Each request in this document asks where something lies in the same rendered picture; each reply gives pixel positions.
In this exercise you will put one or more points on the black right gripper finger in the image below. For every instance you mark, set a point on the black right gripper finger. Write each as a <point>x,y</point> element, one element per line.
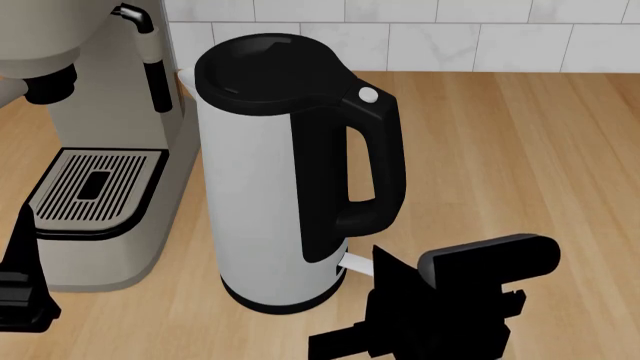
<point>340,343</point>
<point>395,275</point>

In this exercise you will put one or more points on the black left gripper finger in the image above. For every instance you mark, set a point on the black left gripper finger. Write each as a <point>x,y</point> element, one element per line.
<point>21,243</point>

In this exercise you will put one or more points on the white kettle switch lever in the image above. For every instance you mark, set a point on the white kettle switch lever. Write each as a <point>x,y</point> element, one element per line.
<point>357,263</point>

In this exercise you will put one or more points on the black round kettle base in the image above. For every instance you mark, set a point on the black round kettle base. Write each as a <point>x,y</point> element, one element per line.
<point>280,306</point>

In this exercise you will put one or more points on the grey slotted drip tray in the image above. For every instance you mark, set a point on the grey slotted drip tray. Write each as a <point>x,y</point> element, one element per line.
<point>92,187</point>

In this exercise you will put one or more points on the beige espresso coffee machine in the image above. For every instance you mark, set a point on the beige espresso coffee machine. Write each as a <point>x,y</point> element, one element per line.
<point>115,127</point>

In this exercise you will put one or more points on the black steam wand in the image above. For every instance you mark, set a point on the black steam wand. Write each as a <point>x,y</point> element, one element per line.
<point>157,82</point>

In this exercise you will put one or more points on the black grey gripper camera box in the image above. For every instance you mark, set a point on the black grey gripper camera box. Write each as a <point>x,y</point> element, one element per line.
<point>495,260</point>

